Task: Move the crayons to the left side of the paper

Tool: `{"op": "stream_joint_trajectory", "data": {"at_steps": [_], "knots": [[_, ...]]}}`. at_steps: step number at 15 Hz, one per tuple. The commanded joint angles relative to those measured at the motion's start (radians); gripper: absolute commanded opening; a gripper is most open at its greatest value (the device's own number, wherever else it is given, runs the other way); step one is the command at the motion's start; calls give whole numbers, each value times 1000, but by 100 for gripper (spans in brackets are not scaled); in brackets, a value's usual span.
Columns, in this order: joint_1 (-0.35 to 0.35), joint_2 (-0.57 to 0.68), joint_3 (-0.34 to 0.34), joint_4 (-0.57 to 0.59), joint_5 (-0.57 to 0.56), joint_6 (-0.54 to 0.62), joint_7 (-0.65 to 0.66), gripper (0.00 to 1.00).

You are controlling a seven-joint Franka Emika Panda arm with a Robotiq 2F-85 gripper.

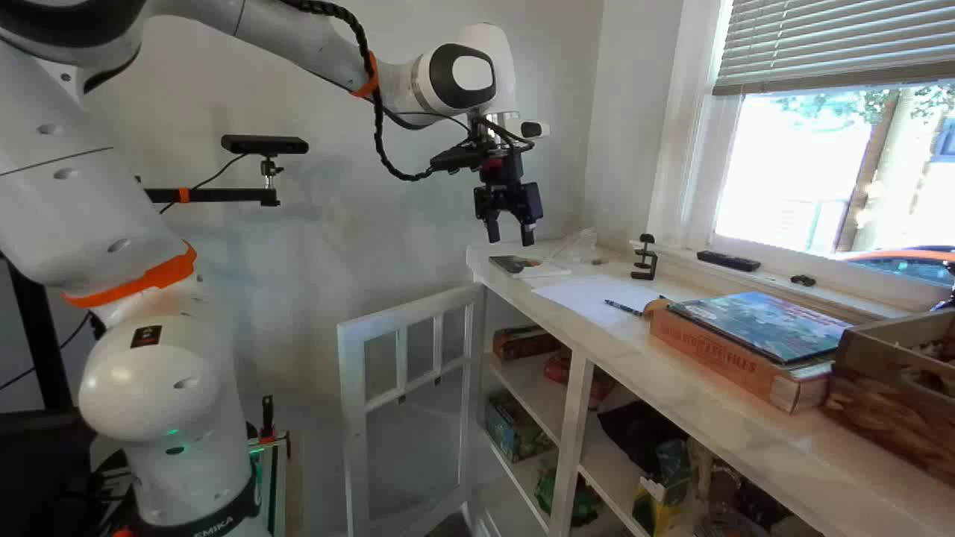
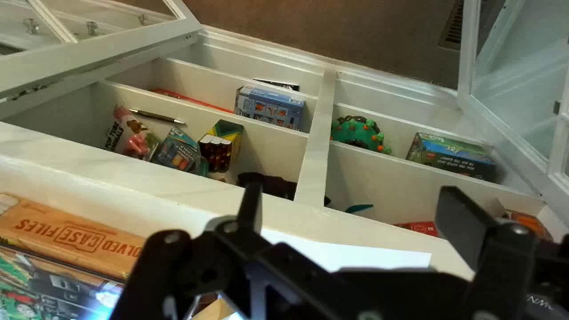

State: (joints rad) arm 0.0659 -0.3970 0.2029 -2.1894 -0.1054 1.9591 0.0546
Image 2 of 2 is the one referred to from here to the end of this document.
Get yellow green puzzle box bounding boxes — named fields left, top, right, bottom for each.
left=198, top=119, right=246, bottom=174

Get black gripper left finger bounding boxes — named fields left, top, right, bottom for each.
left=109, top=179, right=358, bottom=320

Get green blue game box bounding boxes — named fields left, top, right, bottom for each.
left=406, top=129, right=504, bottom=179

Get pink toy package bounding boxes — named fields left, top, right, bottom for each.
left=104, top=104, right=163, bottom=160

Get small teal toy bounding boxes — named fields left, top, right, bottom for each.
left=344, top=202, right=376, bottom=215

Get small red toy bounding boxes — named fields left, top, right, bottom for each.
left=397, top=220, right=442, bottom=238

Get black bag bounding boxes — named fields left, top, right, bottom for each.
left=237, top=170, right=335, bottom=206

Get blue cardboard box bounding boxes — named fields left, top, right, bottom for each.
left=236, top=83, right=310, bottom=131

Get white glass-pane cabinet door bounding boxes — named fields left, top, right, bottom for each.
left=0, top=0, right=204, bottom=117
left=458, top=0, right=569, bottom=224

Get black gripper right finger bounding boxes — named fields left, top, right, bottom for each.
left=435, top=184, right=569, bottom=320

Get teal card package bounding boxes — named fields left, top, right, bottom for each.
left=150, top=128, right=207, bottom=174

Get white shelf cabinet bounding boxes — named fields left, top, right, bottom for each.
left=0, top=24, right=569, bottom=280

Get silver pen tool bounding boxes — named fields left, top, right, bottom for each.
left=129, top=106, right=188, bottom=128

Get white paper sheet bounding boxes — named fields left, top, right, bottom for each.
left=260, top=227, right=435, bottom=273

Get green knobbly toy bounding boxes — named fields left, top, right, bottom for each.
left=330, top=113, right=394, bottom=156

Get brown Unsolved Case Files box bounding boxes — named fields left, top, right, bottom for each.
left=0, top=192, right=148, bottom=280

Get red flat box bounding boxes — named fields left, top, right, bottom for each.
left=152, top=87, right=237, bottom=115

